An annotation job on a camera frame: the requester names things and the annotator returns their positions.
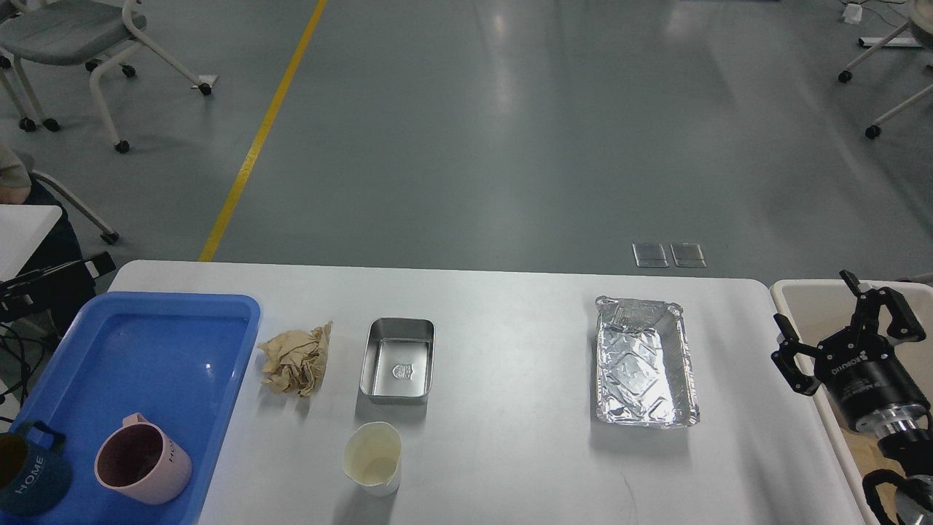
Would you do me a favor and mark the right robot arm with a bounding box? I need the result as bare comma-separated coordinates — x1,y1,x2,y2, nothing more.
770,270,931,524

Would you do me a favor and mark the grey office chair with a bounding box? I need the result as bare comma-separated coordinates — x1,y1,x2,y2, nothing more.
2,1,213,154

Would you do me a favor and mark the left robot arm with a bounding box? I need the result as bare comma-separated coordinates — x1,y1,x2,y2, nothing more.
1,252,117,327

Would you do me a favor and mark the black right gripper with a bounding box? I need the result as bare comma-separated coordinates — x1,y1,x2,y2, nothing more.
772,270,931,432

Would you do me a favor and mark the dark blue mug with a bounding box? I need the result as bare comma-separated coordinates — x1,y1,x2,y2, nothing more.
1,419,73,516

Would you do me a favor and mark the white power adapter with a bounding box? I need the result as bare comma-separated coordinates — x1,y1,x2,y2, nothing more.
842,2,863,26

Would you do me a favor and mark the floor socket plate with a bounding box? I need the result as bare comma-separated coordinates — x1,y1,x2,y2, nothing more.
632,243,670,268
670,243,707,268

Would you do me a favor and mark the left floor socket plate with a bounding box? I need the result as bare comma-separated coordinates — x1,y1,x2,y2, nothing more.
632,243,670,268

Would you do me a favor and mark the white chair base right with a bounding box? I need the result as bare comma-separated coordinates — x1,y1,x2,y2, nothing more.
838,0,933,139

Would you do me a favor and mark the crumpled brown paper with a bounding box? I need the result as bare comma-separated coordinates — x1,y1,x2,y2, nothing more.
259,322,333,398

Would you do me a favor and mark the cream paper cup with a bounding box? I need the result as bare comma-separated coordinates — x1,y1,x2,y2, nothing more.
341,421,402,497

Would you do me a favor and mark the pink mug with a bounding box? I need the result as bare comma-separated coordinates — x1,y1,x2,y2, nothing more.
93,413,193,505

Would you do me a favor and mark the walking person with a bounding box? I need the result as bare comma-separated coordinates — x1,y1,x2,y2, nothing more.
1,144,96,335

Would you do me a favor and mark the beige waste bin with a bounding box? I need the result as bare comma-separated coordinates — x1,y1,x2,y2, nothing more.
770,279,932,524

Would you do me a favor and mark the blue plastic tray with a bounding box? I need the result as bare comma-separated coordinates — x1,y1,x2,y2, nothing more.
2,292,260,524

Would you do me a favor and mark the right floor socket plate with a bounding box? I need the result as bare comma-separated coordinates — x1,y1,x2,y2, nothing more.
670,243,707,268

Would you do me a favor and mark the aluminium foil tray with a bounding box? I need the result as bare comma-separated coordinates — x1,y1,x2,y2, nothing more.
594,296,700,429

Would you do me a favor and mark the black cables left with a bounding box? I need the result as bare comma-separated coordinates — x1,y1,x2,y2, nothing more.
0,321,44,424

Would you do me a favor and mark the stainless steel rectangular container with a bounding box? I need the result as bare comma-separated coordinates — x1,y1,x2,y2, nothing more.
359,318,434,405

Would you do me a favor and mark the white side table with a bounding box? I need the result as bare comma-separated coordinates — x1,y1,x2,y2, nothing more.
1,205,61,281

